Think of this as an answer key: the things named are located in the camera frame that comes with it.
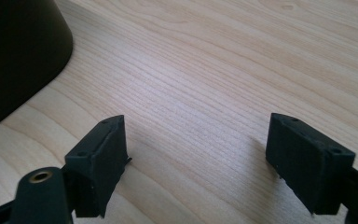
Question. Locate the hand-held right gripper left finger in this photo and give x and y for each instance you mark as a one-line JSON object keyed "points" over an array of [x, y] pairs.
{"points": [[104, 161]]}

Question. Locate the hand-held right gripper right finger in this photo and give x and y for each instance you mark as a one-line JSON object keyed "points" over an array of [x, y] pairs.
{"points": [[304, 161]]}

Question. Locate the black storage box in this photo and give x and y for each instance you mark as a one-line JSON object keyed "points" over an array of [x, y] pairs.
{"points": [[15, 56]]}

